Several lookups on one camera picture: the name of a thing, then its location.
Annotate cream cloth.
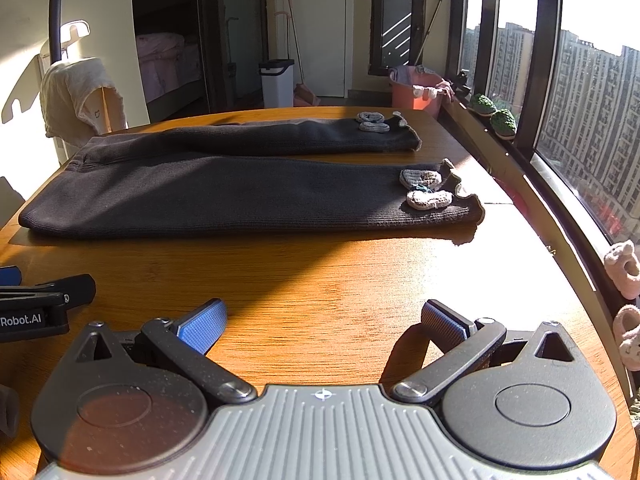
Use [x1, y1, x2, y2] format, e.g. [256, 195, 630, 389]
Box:
[40, 57, 127, 140]

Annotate white door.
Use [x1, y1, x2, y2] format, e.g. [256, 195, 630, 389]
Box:
[266, 0, 348, 98]

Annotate pink broom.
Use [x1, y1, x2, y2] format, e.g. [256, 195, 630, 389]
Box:
[286, 0, 305, 87]

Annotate white lamp head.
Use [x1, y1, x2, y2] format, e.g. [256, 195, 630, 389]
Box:
[59, 19, 91, 49]

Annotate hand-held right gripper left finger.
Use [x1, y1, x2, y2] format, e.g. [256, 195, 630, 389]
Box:
[75, 298, 258, 406]

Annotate mop handle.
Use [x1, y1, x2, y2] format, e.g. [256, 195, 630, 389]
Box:
[411, 0, 452, 67]

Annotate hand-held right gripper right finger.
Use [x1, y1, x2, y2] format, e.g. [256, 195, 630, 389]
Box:
[392, 300, 577, 405]

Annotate bed with pink sheet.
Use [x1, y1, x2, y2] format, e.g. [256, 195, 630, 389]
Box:
[135, 32, 207, 107]

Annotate black knit pants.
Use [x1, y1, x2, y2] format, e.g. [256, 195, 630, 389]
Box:
[18, 111, 486, 241]

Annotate pink bucket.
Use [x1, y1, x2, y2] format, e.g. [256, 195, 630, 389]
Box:
[389, 65, 452, 114]

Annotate pink dustpan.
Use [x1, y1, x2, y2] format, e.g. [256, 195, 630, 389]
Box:
[294, 82, 319, 108]

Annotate white trash bin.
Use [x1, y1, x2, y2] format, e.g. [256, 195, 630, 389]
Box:
[258, 59, 295, 109]

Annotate black curved pole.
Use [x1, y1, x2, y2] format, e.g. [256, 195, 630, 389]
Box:
[47, 0, 69, 64]

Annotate pink plush slipper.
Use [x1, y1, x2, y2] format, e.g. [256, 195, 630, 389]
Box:
[603, 241, 640, 299]
[613, 304, 640, 374]

